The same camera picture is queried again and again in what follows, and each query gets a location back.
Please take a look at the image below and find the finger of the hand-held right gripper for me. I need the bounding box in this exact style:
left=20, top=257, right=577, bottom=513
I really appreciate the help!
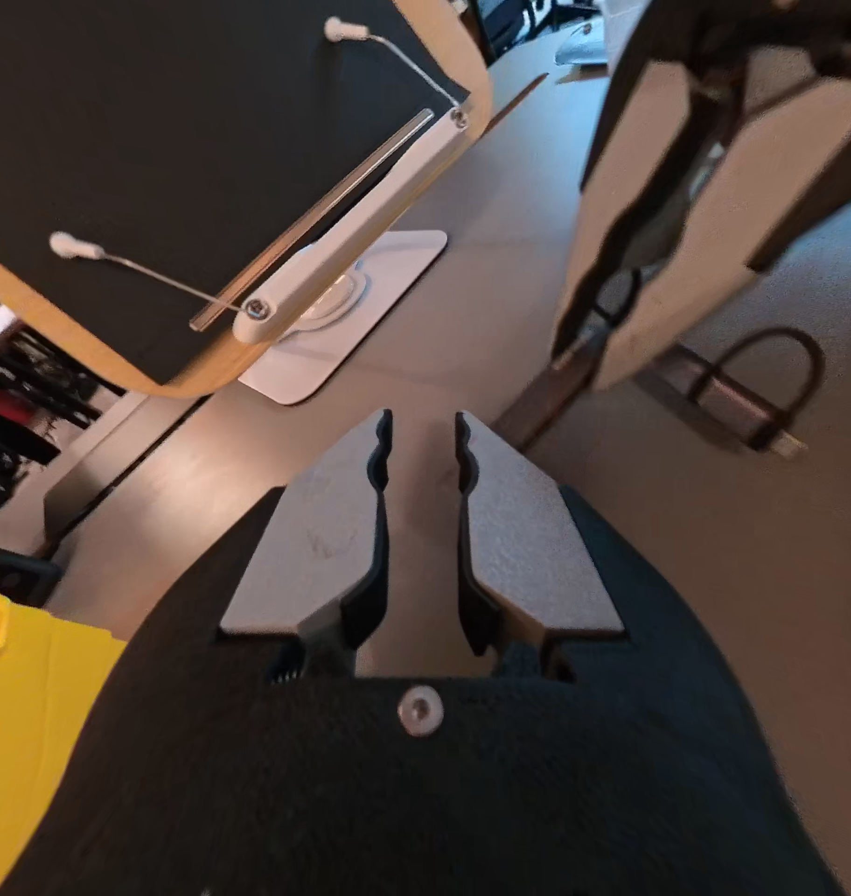
left=551, top=59, right=694, bottom=358
left=595, top=62, right=851, bottom=392

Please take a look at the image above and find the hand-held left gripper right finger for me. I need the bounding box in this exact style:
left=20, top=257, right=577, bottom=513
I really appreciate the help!
left=455, top=410, right=627, bottom=658

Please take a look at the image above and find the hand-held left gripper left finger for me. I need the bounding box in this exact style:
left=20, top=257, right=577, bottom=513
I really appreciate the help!
left=217, top=408, right=395, bottom=652

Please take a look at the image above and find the black usb-c cable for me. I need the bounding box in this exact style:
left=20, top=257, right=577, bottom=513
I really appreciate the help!
left=572, top=266, right=647, bottom=354

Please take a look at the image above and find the grey usb hub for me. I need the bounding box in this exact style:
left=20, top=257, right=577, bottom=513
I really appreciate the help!
left=635, top=367, right=811, bottom=462

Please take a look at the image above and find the black plastic clamp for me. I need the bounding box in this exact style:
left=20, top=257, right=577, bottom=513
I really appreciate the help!
left=0, top=548, right=64, bottom=609

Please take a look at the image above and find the dark cluttered rack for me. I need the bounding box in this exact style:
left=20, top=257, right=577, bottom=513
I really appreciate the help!
left=0, top=301, right=129, bottom=520

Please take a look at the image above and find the yellow plastic bin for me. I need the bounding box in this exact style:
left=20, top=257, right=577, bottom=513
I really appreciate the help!
left=0, top=577, right=130, bottom=896

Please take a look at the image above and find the wooden book stand black board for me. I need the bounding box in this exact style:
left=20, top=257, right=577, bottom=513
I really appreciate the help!
left=0, top=0, right=495, bottom=407

